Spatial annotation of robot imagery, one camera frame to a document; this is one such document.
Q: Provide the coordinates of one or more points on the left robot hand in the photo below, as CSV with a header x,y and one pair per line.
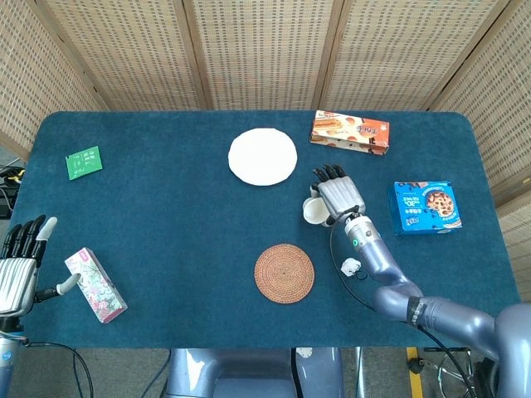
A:
x,y
16,282

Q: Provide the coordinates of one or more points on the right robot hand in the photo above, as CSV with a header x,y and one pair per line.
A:
x,y
340,195

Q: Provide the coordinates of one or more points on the white paper cup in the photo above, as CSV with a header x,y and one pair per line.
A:
x,y
314,210

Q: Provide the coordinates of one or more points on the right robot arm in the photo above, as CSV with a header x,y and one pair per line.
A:
x,y
419,290

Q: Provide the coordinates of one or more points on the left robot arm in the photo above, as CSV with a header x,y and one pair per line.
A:
x,y
7,360

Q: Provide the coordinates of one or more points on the brown woven round coaster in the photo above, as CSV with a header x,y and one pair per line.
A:
x,y
284,273

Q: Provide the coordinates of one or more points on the orange snack box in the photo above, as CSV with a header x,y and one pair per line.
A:
x,y
349,132

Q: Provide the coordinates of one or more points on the crumpled white paper ball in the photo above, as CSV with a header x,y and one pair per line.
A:
x,y
349,265

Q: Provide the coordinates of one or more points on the pink floral box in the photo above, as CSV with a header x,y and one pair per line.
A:
x,y
96,286

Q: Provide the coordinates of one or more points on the blue cookie box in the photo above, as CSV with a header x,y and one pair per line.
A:
x,y
425,207

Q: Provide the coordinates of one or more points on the white round plate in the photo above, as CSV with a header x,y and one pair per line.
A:
x,y
262,156

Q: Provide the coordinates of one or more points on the green card packet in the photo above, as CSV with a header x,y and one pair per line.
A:
x,y
84,162

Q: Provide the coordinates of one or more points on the blue table mat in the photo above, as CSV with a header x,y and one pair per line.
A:
x,y
186,232

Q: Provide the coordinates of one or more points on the woven folding screen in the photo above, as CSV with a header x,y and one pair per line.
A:
x,y
265,54

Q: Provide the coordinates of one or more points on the yellow floor tape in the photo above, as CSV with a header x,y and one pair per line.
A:
x,y
415,372

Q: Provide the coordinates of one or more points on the blue-grey robot torso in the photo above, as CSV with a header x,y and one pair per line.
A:
x,y
253,373

